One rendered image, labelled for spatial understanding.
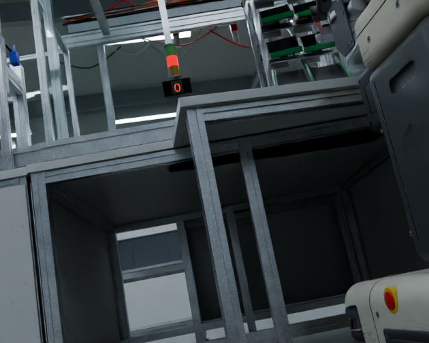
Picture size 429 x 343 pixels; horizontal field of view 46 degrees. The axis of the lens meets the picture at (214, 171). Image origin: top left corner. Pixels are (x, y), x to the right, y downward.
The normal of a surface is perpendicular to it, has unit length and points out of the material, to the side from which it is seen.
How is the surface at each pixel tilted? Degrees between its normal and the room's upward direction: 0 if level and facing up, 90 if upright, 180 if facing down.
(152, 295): 90
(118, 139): 90
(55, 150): 90
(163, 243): 90
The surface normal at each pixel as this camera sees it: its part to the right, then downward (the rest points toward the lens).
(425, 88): -0.98, 0.14
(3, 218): 0.01, -0.25
